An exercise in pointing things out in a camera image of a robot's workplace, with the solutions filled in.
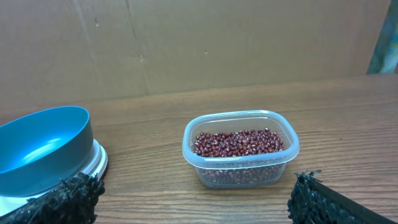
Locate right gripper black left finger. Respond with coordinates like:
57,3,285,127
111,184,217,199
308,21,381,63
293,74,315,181
1,172,105,224

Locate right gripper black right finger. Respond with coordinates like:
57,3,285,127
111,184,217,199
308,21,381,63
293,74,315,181
287,170,397,224

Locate white digital kitchen scale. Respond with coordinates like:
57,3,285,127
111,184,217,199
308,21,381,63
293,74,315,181
1,139,108,218

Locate teal metal bowl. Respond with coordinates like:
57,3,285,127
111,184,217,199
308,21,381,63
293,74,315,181
1,106,93,197

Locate clear plastic food container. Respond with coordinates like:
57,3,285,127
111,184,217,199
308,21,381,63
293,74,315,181
182,110,300,189

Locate red adzuki beans in container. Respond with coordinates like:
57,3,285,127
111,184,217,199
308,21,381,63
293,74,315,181
193,128,285,157

